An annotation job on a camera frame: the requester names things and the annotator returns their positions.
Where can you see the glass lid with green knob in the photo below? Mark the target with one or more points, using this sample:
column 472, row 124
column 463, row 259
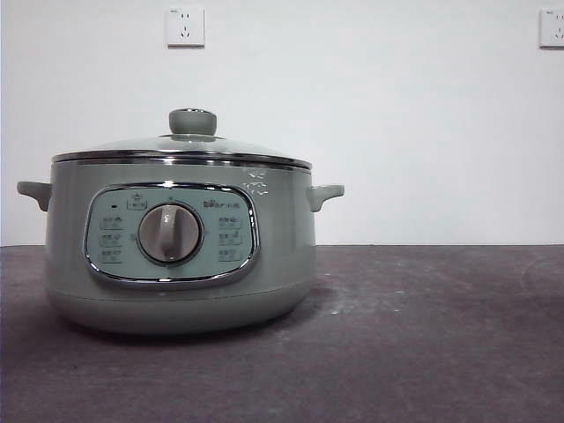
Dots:
column 192, row 121

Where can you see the white wall socket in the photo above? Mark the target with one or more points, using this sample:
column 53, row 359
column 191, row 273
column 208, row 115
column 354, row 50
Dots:
column 185, row 27
column 554, row 28

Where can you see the pale green electric cooking pot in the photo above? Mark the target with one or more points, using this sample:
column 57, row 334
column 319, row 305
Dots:
column 176, row 308

